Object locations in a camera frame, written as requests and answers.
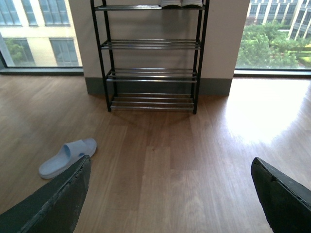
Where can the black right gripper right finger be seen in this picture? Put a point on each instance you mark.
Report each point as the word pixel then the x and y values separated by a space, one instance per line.
pixel 285 202

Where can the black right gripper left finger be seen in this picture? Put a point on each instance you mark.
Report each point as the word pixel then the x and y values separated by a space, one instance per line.
pixel 53 208

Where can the light blue slide sandal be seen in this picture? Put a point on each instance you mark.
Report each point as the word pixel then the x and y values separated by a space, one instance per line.
pixel 69 154

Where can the grey knit sneaker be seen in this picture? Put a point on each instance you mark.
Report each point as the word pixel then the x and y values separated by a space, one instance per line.
pixel 191 3
pixel 170 4

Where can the black metal shoe rack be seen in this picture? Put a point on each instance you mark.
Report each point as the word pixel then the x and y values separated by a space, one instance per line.
pixel 150 58

